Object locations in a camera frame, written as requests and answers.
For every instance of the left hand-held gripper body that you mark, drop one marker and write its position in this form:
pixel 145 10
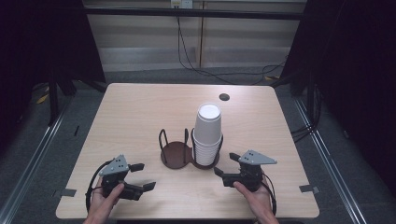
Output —
pixel 115 179

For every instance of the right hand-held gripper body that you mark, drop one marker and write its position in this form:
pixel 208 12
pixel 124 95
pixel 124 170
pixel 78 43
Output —
pixel 249 174

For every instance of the stack of white paper cups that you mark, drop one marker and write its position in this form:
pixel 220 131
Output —
pixel 208 137

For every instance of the person's left hand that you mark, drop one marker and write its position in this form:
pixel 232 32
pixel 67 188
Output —
pixel 101 202

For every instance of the person's right hand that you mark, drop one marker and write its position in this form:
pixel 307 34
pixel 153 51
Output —
pixel 258 200

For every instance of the grey tape strip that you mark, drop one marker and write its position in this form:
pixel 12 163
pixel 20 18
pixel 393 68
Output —
pixel 308 188
pixel 67 192

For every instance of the dark round table grommet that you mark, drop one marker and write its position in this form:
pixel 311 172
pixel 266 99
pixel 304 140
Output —
pixel 224 97

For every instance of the small black tape piece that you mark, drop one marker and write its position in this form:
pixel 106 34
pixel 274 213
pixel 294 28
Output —
pixel 76 130

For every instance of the black metal stand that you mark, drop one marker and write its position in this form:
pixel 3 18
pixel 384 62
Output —
pixel 53 99

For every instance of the black curtain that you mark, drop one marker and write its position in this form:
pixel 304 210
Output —
pixel 40 46
pixel 351 62

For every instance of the black horizontal bar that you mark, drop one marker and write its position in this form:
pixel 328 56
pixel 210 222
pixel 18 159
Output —
pixel 186 13

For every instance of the metal floor rail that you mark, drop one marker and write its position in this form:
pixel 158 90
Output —
pixel 34 155
pixel 330 161

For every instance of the white wall socket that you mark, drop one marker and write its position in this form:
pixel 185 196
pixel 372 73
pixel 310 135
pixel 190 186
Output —
pixel 182 3

